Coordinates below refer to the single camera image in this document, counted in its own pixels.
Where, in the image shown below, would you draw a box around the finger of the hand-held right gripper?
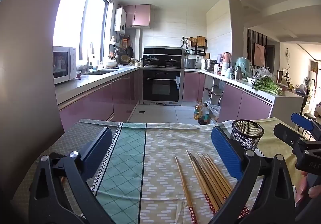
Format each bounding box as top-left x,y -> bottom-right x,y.
273,124 -> 308,149
291,113 -> 321,139

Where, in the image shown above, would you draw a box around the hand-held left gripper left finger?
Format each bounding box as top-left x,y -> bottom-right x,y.
28,127 -> 113,224

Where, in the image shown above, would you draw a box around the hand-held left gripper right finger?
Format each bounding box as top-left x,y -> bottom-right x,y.
211,126 -> 296,224

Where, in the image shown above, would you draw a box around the black mesh holder cup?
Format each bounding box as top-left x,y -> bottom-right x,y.
230,119 -> 265,152

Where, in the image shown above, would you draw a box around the bundle of wooden chopsticks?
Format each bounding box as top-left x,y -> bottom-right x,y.
175,149 -> 251,223

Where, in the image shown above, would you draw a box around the person's right hand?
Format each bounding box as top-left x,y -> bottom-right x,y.
295,172 -> 321,206

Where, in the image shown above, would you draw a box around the crumpled plastic bag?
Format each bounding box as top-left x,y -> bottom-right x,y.
208,105 -> 221,122

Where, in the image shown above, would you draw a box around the oil bottles on floor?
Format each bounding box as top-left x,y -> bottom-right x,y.
198,103 -> 210,125

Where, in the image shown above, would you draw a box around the yellow cooking oil bottle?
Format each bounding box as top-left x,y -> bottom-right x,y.
194,100 -> 203,120

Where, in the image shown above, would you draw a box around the bunch of green vegetables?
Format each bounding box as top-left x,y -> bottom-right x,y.
252,76 -> 285,96

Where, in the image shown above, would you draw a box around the pink base cabinets white end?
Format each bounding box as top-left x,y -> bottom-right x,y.
183,69 -> 304,126

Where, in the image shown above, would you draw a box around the pink base cabinets with sink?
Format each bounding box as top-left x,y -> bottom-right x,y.
55,66 -> 140,131

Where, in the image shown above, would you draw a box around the patchwork patterned tablecloth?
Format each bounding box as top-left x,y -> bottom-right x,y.
11,119 -> 309,224

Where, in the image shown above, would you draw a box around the clear plastic bag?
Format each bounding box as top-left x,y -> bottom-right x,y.
253,67 -> 275,81

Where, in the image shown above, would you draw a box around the stainless steel stock pot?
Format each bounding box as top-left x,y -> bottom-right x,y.
204,59 -> 217,72

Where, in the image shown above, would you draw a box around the steel sink faucet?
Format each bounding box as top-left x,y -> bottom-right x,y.
85,56 -> 94,73

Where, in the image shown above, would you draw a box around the black integrated stove oven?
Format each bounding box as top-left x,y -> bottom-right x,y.
142,47 -> 185,105

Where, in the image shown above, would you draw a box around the white microwave oven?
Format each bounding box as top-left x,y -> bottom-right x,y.
53,46 -> 77,85

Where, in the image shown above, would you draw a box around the wooden slat partition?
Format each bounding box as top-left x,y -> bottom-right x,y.
247,29 -> 268,69

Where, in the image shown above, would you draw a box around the black wok with lid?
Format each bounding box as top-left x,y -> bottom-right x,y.
165,56 -> 180,66
145,55 -> 159,66

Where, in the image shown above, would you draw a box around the grey refrigerator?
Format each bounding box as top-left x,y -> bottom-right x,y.
0,0 -> 77,198

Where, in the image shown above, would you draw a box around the large kitchen window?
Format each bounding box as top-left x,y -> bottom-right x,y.
53,0 -> 113,64

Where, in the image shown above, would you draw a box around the framed wall painting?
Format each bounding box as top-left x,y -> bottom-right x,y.
253,43 -> 266,67

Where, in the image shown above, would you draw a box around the black wall rack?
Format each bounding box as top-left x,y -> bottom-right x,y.
183,36 -> 208,56

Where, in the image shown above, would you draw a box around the white wall water heater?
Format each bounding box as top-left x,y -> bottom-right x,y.
114,8 -> 126,33

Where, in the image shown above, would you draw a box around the pink wall cabinet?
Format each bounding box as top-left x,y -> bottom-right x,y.
123,4 -> 151,29

